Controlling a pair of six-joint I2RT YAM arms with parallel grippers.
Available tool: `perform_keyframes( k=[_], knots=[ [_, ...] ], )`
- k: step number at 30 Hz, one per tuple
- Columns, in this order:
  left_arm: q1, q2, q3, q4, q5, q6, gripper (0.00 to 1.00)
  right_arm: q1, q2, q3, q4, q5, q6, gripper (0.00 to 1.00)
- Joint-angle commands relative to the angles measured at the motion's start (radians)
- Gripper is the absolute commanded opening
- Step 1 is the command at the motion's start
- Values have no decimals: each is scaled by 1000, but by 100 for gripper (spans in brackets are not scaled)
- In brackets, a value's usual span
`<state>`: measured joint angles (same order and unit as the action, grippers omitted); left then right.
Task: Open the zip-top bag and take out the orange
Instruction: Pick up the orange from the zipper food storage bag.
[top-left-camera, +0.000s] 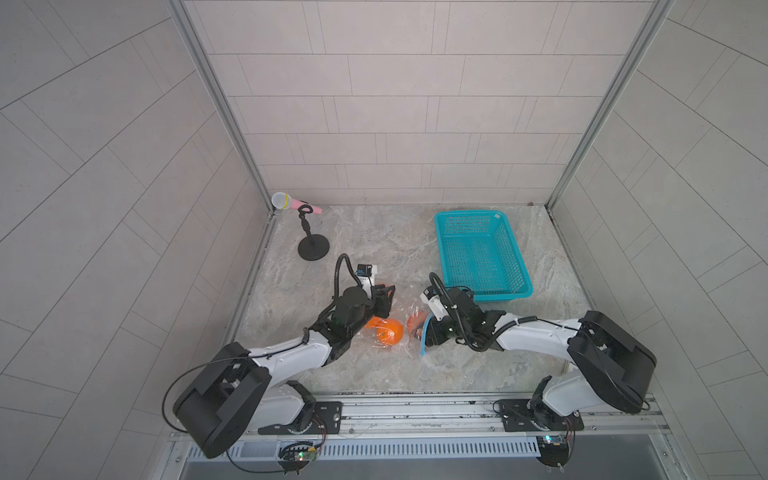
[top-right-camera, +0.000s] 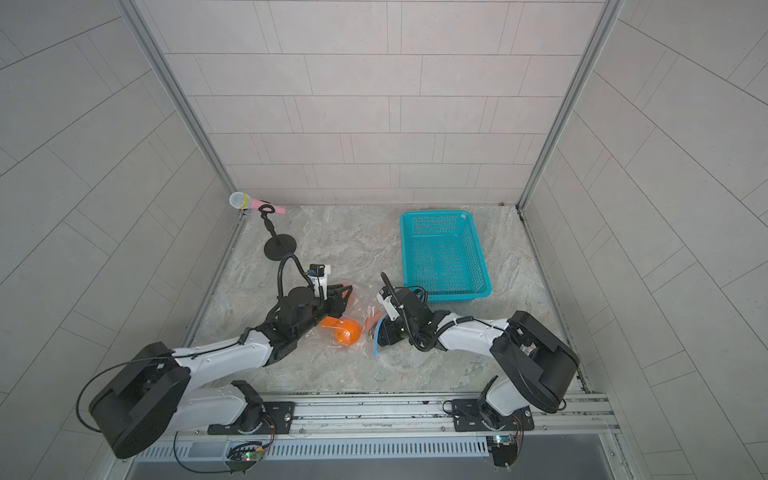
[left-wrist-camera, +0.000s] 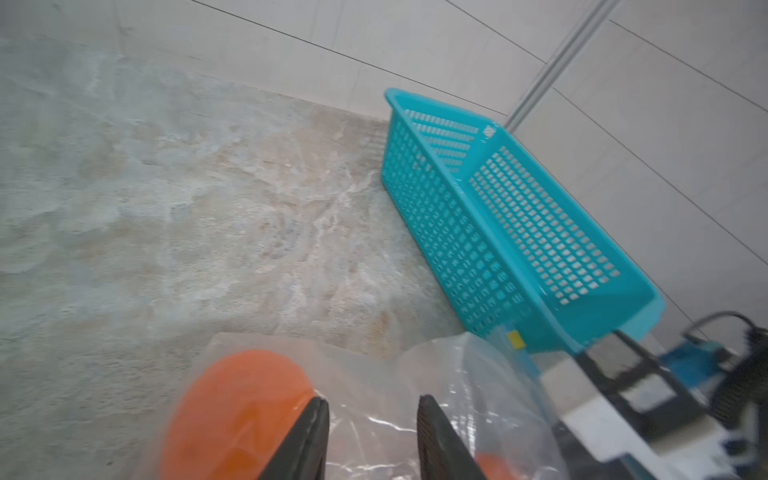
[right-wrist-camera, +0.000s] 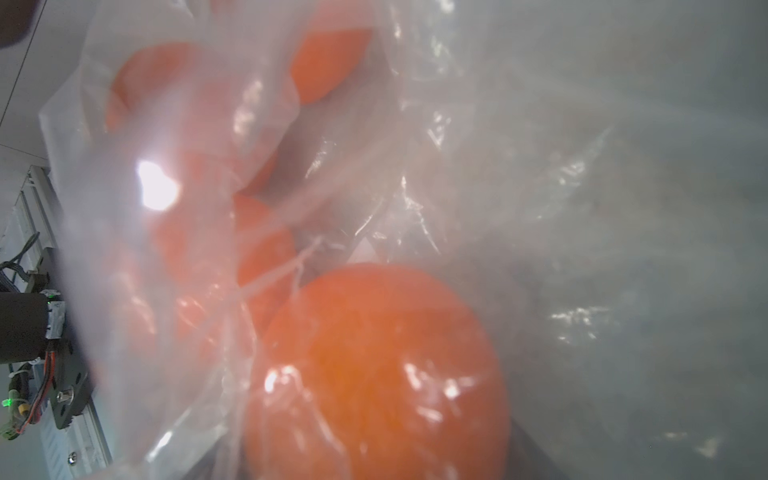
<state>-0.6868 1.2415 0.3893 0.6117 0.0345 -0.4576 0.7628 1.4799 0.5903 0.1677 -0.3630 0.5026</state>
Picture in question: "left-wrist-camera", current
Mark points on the clear zip-top bag blue seal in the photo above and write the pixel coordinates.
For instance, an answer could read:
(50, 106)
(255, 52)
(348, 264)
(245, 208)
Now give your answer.
(489, 392)

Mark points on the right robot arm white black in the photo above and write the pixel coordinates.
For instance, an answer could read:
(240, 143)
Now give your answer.
(739, 400)

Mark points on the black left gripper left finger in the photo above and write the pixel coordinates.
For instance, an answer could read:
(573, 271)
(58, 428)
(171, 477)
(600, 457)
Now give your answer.
(302, 453)

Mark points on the teal plastic basket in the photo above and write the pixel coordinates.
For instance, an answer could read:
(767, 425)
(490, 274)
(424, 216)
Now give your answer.
(510, 247)

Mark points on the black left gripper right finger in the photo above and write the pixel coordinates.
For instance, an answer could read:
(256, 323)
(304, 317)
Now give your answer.
(442, 453)

